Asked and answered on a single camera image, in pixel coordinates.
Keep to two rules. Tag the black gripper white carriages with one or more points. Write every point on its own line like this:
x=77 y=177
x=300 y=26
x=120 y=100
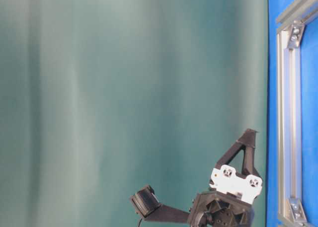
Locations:
x=229 y=202

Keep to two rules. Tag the silver aluminium extrusion frame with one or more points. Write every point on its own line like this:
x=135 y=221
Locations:
x=292 y=21

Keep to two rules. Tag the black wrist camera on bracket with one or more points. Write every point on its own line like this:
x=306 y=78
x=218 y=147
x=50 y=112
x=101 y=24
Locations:
x=151 y=210

